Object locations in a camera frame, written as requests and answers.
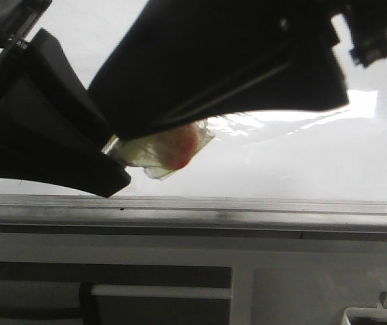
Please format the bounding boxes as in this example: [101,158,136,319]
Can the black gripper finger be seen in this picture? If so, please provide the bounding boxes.
[89,1,348,139]
[0,30,131,198]

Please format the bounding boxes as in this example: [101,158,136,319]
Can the white marker with tape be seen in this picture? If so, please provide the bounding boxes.
[102,120,214,179]

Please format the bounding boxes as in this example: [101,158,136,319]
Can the white whiteboard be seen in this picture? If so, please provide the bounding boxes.
[0,1,387,201]

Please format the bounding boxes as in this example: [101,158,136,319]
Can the white shelf bar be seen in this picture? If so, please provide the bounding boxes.
[91,284,231,299]

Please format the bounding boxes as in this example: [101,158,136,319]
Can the white bin corner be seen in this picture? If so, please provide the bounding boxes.
[341,307,387,325]

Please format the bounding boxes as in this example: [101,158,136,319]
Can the aluminium whiteboard frame rail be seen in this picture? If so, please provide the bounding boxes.
[0,194,387,236]

